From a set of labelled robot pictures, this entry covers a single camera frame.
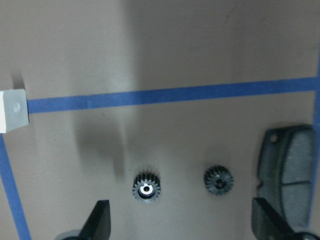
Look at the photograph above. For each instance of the black brake pad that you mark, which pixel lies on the black brake pad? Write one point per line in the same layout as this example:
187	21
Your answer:
285	172

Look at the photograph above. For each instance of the small black bearing gear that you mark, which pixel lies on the small black bearing gear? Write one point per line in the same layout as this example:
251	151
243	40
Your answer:
218	180

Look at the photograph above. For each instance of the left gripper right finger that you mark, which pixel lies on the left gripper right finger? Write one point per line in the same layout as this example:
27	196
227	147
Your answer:
267	224

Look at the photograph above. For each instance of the white plastic arc piece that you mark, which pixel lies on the white plastic arc piece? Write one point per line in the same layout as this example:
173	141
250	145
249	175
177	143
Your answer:
13	110

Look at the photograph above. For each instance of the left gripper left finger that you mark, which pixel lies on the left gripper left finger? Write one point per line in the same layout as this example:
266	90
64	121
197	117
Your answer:
98	224

